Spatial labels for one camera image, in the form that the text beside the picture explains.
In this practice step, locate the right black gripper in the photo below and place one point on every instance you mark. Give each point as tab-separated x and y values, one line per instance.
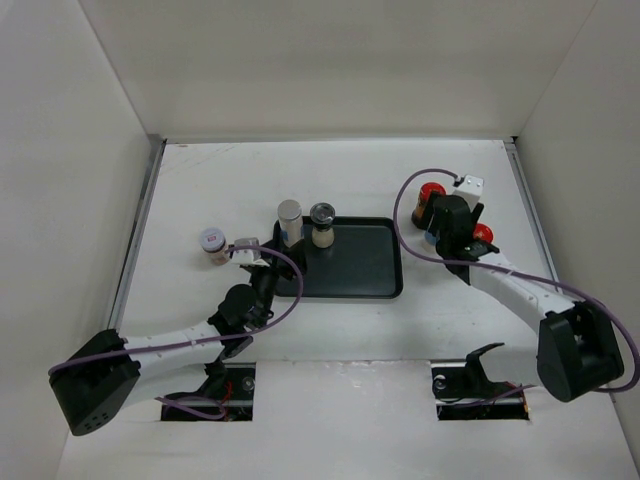
476	213

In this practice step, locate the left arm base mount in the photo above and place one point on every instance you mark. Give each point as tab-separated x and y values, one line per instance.
229	397

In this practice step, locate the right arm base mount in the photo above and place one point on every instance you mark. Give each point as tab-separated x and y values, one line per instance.
489	383

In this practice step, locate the red lid sauce jar rear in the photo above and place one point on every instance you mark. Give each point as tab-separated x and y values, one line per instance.
422	211

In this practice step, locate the white lid small spice jar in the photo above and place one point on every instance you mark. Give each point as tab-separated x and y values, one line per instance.
213	242

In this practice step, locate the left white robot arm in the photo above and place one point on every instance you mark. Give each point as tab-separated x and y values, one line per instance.
184	369

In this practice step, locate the clear lid pepper shaker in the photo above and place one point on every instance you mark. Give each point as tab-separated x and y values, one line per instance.
322	216

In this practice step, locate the red lid sauce jar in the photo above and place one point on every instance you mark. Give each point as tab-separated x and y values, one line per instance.
483	233
422	211

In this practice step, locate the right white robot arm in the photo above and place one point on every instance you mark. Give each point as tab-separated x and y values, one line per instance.
577	351

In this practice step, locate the white cap blue label bottle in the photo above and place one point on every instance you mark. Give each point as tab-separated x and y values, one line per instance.
430	240

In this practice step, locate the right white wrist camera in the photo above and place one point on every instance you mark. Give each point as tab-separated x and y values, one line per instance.
470	188

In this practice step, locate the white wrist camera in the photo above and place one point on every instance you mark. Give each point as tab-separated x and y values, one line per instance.
245	252
470	188

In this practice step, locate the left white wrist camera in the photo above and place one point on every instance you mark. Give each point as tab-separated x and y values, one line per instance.
245	252

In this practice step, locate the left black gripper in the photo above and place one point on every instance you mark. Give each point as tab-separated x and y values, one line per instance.
285	271

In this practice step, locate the silver lid salt jar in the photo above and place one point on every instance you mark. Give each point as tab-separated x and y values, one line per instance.
291	222

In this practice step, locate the red lid sauce jar front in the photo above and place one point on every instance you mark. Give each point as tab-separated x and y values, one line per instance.
483	233

